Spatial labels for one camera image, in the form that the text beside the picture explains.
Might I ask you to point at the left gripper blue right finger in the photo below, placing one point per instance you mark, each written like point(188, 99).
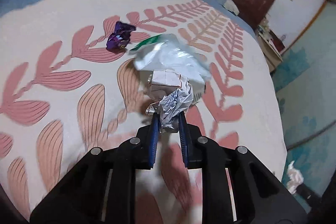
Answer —
point(236, 186)

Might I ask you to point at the purple candy wrapper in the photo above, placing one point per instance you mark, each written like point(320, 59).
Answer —
point(120, 37)

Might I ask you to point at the white tissue on floor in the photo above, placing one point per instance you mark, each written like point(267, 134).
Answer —
point(295, 178)

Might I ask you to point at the silver green foil bag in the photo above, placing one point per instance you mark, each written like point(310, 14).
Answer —
point(166, 52)

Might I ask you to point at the white pink leaf blanket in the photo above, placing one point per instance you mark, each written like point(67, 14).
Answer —
point(63, 93)

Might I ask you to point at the red box on nightstand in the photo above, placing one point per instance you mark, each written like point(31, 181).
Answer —
point(276, 41)

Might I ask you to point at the cream bedside drawer cabinet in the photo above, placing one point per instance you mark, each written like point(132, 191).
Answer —
point(272, 56)

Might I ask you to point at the blue floral sliding door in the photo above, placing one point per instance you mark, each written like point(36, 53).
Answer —
point(305, 89)

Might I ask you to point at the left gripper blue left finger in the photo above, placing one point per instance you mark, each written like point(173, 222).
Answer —
point(100, 188)

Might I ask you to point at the white paper ball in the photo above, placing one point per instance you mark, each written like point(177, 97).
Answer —
point(172, 94)

